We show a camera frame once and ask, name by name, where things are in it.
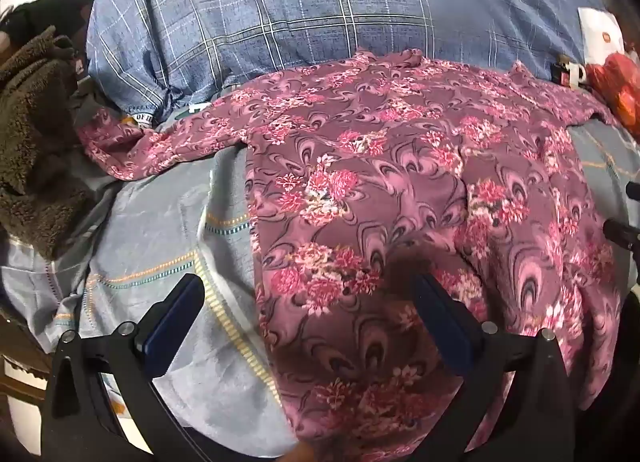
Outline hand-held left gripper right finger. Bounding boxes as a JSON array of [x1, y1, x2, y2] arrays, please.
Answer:
[[411, 273, 583, 462]]

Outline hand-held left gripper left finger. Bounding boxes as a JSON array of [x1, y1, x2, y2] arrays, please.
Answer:
[[41, 273, 221, 462]]

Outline pink floral garment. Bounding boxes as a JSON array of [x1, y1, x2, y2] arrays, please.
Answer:
[[77, 49, 626, 462]]

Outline grey patterned bed sheet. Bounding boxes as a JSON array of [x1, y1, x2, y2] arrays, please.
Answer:
[[0, 77, 640, 448]]

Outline red plastic bag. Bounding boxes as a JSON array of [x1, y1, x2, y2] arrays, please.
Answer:
[[585, 52, 640, 128]]

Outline white paper bag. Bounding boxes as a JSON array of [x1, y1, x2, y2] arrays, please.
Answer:
[[577, 7, 628, 68]]

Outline wooden chair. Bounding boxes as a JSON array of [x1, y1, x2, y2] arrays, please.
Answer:
[[0, 312, 56, 408]]

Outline brown fleece blanket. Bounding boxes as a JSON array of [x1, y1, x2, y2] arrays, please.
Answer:
[[0, 26, 108, 260]]

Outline black cloth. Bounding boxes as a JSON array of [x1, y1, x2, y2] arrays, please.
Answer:
[[0, 0, 98, 50]]

